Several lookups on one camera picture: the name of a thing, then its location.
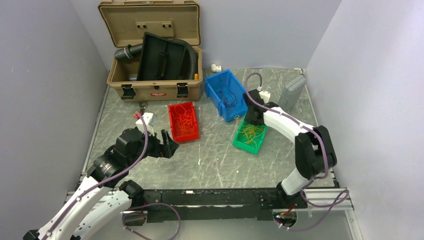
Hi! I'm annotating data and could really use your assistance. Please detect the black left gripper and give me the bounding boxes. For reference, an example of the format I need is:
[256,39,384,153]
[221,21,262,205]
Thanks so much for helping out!
[127,126,179,167]

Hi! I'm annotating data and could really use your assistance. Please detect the yellow wires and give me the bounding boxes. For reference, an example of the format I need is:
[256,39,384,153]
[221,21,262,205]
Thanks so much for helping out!
[236,125,268,149]

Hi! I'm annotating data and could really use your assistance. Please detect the purple wire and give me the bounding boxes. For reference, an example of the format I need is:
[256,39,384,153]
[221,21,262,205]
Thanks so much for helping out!
[216,77,246,110]

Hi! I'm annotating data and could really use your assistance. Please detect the orange wires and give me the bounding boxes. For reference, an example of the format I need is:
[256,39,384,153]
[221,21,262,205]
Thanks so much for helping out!
[172,104,198,139]

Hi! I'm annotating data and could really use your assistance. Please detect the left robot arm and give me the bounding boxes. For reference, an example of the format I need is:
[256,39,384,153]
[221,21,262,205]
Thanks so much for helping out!
[23,128,179,240]

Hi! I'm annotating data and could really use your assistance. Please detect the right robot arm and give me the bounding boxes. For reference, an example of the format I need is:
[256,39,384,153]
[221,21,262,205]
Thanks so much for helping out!
[243,89,337,208]

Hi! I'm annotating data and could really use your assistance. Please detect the white pipe elbow fitting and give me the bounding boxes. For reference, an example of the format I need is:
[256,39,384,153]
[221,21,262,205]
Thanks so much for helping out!
[210,63,222,73]

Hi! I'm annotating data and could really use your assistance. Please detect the green plastic bin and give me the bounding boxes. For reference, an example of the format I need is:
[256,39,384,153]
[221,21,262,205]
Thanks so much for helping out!
[232,119,268,155]

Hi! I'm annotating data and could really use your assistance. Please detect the red plastic bin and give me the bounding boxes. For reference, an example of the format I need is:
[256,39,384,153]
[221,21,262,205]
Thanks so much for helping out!
[168,102,200,143]

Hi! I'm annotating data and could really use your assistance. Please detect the blue plastic bin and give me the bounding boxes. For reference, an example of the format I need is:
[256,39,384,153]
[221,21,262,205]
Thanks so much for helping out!
[204,69,248,123]

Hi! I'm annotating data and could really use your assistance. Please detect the grey plastic case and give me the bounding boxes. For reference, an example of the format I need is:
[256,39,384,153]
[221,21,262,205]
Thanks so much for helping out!
[278,75,306,112]

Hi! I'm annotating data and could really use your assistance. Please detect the silver combination wrench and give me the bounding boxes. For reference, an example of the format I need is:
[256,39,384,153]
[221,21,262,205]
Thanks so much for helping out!
[138,101,148,115]

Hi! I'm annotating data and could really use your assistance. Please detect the black tray insert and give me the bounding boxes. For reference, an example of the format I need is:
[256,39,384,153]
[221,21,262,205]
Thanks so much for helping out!
[136,32,186,81]

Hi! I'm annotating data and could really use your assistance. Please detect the tan open toolbox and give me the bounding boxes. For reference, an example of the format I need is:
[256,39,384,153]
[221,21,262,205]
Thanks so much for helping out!
[98,0,203,102]

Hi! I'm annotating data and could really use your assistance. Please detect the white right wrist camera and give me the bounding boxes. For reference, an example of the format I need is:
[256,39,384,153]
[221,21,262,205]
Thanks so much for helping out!
[259,90,271,104]

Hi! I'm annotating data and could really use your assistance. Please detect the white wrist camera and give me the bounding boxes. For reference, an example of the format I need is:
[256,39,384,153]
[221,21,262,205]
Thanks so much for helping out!
[134,111,157,136]
[259,90,271,104]

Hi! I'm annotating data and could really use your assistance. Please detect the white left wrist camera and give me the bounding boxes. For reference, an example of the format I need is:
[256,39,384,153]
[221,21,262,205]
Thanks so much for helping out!
[134,111,157,136]

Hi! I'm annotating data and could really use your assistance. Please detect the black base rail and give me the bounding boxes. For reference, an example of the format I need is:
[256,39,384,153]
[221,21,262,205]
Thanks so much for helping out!
[129,187,308,223]

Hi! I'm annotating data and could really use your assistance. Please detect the black corrugated hose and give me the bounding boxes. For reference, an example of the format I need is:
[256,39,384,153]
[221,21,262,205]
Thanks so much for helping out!
[114,38,199,81]

